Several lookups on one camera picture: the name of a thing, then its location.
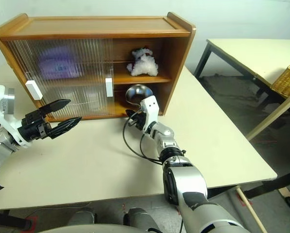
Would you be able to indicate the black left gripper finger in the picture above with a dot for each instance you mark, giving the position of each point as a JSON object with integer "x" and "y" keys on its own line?
{"x": 64, "y": 126}
{"x": 57, "y": 104}

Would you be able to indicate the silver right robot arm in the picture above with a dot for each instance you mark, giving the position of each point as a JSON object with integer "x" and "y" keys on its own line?
{"x": 183, "y": 177}

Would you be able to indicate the grey right robot knee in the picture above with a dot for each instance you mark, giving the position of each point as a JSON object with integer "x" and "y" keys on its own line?
{"x": 141, "y": 218}

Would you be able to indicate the wooden two-shelf cabinet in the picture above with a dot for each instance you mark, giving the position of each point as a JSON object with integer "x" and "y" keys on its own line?
{"x": 98, "y": 25}

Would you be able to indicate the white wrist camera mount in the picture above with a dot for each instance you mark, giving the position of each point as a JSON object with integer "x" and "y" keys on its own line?
{"x": 150, "y": 106}
{"x": 4, "y": 121}

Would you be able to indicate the white plush toy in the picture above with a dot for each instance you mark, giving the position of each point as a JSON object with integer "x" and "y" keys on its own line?
{"x": 144, "y": 65}

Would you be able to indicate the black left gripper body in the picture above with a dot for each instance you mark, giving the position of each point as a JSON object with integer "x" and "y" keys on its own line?
{"x": 34, "y": 129}

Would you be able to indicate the purple tissue pack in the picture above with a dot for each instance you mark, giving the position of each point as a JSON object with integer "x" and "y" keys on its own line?
{"x": 59, "y": 63}

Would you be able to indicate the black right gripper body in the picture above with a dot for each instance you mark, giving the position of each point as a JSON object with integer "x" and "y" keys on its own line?
{"x": 139, "y": 122}

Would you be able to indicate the black table leg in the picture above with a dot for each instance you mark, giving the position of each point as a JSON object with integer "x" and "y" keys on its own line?
{"x": 8, "y": 219}
{"x": 276, "y": 185}

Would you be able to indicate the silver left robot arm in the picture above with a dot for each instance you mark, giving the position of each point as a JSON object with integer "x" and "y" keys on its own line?
{"x": 1, "y": 145}

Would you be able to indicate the ribbed clear sliding door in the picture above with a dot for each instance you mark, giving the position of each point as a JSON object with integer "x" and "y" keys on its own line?
{"x": 16, "y": 55}
{"x": 107, "y": 48}

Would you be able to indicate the red floor tape mark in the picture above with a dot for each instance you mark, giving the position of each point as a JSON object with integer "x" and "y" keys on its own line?
{"x": 244, "y": 201}

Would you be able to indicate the beige table with black frame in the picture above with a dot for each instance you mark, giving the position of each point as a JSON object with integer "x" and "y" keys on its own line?
{"x": 256, "y": 55}

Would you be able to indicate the steel bowl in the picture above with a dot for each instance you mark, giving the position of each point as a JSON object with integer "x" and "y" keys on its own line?
{"x": 137, "y": 93}

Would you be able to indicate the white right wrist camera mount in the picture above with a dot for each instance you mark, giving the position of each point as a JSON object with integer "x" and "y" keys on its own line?
{"x": 150, "y": 106}

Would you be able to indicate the yellow wicker basket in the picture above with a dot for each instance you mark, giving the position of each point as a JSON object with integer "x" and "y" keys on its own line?
{"x": 288, "y": 77}

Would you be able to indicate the grey left robot knee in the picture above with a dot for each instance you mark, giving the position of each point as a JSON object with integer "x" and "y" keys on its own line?
{"x": 82, "y": 217}

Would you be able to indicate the light wooden stick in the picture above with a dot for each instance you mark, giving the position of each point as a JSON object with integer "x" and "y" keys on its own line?
{"x": 250, "y": 208}

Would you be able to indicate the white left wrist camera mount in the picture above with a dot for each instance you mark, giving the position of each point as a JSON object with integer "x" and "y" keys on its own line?
{"x": 4, "y": 121}

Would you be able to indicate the silver robot torso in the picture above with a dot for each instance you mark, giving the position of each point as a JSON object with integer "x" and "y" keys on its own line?
{"x": 98, "y": 229}

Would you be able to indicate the grey robot knee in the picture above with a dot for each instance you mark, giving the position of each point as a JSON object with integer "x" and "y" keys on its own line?
{"x": 82, "y": 217}
{"x": 141, "y": 218}

